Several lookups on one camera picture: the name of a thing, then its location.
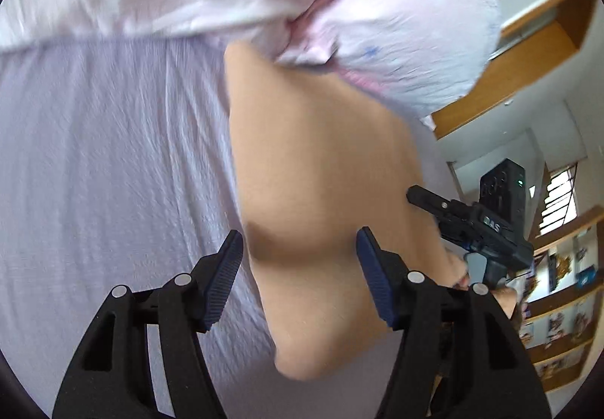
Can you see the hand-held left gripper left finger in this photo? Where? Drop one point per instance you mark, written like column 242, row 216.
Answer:
column 221, row 280

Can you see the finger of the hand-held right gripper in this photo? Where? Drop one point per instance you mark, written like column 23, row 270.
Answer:
column 424, row 198

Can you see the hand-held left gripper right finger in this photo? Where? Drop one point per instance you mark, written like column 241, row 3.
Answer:
column 375, row 280

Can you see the person's right hand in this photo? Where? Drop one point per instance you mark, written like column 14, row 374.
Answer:
column 507, row 301

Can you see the window with louvres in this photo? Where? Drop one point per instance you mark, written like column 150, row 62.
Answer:
column 561, row 197

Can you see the wooden bookshelf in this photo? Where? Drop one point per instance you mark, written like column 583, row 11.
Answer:
column 559, row 297

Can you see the row of shelf picture books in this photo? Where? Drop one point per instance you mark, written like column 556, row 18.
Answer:
column 564, row 322

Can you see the lavender bed sheet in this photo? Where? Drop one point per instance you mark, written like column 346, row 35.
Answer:
column 118, row 164

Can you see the wooden cabinet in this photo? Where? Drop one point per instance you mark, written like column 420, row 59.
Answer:
column 528, row 65

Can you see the pink printed blanket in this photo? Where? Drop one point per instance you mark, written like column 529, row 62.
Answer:
column 406, row 22

